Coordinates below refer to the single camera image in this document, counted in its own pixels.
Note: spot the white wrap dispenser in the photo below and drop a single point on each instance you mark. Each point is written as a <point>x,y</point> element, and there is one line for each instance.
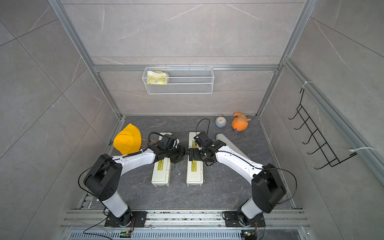
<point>195,171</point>
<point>162,168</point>

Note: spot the yellow cap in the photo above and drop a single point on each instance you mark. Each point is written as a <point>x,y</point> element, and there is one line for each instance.
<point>129,140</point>

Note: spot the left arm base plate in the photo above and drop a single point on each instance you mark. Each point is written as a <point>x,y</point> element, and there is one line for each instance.
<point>135,218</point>

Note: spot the white wire mesh basket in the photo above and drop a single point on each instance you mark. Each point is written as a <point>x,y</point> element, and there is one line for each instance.
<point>183,80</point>

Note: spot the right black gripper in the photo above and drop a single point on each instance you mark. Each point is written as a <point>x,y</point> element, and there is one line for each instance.
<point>195,151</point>

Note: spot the black wire hook rack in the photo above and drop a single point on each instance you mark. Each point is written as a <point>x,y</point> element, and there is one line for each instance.
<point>316,136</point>

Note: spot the yellow wipes packet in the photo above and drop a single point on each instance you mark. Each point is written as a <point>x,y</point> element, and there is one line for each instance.
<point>157,77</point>

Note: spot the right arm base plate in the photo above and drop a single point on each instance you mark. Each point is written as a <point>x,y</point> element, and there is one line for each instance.
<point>237,219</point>

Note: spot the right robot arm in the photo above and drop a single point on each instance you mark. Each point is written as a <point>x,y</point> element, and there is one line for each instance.
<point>267,185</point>

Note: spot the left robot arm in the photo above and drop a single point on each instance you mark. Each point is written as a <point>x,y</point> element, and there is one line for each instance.
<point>102,179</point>

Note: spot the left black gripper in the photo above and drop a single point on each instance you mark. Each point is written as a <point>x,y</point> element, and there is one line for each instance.
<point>181,153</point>

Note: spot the orange plush toy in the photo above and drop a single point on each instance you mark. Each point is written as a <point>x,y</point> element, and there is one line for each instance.
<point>240,122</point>

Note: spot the right plastic wrap roll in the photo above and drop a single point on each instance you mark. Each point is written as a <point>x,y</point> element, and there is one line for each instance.
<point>231,156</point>

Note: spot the small grey alarm clock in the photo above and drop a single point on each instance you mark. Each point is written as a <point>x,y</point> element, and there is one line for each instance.
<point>220,121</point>

